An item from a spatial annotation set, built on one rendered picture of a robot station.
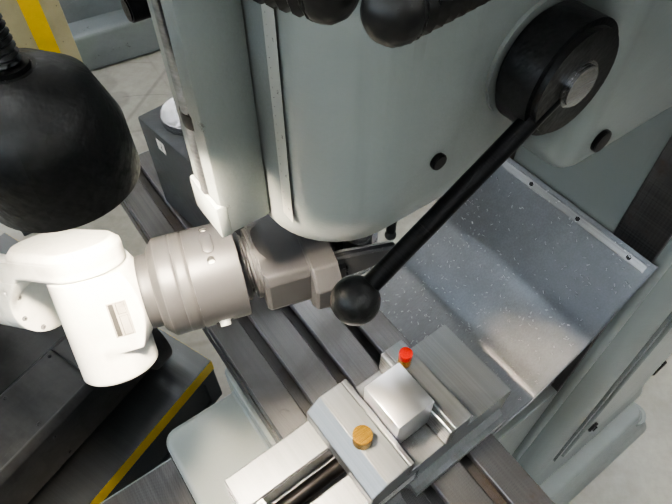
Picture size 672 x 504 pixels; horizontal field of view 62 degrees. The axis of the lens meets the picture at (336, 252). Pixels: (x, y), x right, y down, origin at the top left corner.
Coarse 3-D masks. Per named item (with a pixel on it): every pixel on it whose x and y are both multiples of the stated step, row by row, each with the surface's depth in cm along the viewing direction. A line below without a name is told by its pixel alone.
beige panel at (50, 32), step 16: (0, 0) 174; (16, 0) 176; (32, 0) 178; (48, 0) 182; (16, 16) 179; (32, 16) 181; (48, 16) 185; (64, 16) 188; (16, 32) 182; (32, 32) 184; (48, 32) 187; (64, 32) 191; (32, 48) 188; (48, 48) 191; (64, 48) 194
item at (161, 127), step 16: (160, 112) 83; (176, 112) 83; (144, 128) 85; (160, 128) 83; (176, 128) 81; (160, 144) 84; (176, 144) 81; (160, 160) 88; (176, 160) 82; (160, 176) 93; (176, 176) 87; (176, 192) 91; (192, 192) 85; (176, 208) 97; (192, 208) 90; (192, 224) 95
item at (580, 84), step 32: (576, 0) 30; (544, 32) 28; (576, 32) 28; (608, 32) 29; (512, 64) 29; (544, 64) 28; (576, 64) 29; (608, 64) 31; (512, 96) 30; (544, 96) 29; (576, 96) 31; (512, 128) 31; (544, 128) 32; (480, 160) 31; (448, 192) 32; (416, 224) 32; (384, 256) 32; (352, 288) 32; (352, 320) 32
